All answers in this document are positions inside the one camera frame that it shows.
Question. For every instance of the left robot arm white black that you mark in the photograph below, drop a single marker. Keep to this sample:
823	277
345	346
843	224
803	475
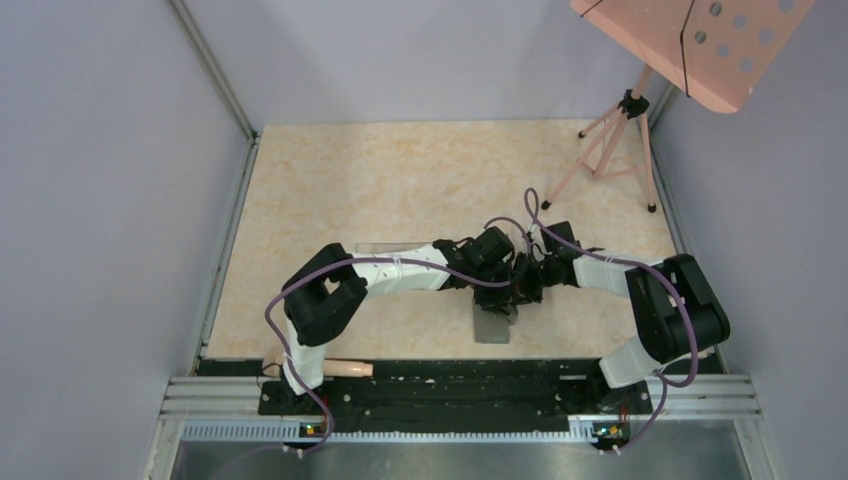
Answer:
322	297

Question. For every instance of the grey card holder wallet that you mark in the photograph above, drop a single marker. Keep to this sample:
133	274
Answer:
493	327

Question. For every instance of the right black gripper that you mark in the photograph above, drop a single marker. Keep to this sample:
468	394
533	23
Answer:
523	291

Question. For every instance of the pink music stand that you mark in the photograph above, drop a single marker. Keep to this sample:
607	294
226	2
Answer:
715	52

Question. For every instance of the beige cylindrical handle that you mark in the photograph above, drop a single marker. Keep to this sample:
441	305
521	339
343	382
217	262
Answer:
346	368

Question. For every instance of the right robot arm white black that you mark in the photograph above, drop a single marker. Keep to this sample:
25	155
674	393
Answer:
676	313

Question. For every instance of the clear plastic card box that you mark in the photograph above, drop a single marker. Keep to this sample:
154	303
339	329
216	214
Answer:
370	248

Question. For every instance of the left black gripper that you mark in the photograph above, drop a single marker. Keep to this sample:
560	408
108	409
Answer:
501	299

